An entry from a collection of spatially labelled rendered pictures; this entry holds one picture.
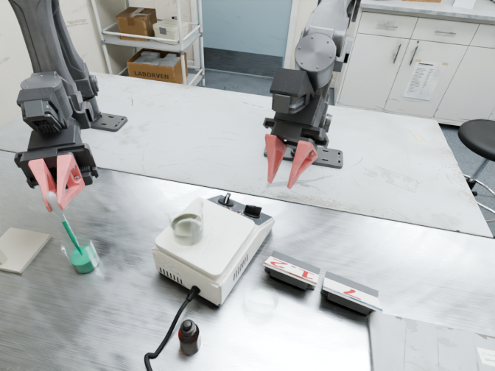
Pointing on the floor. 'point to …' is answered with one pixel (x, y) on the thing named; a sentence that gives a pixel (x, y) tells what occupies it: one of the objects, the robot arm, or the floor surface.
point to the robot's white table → (158, 149)
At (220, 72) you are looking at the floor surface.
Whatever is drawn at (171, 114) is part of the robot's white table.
